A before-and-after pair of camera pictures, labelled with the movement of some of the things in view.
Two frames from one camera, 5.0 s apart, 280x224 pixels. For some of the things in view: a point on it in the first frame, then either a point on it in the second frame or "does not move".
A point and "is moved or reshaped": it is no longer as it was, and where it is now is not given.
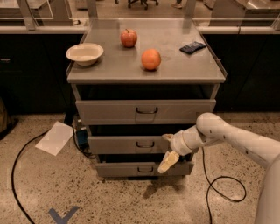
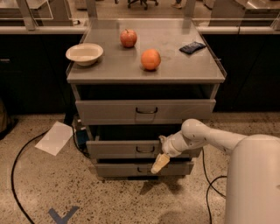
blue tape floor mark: (63, 220) does not move
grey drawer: (128, 145) is moved or reshaped
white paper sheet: (56, 138) does not move
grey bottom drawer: (142, 169) does not move
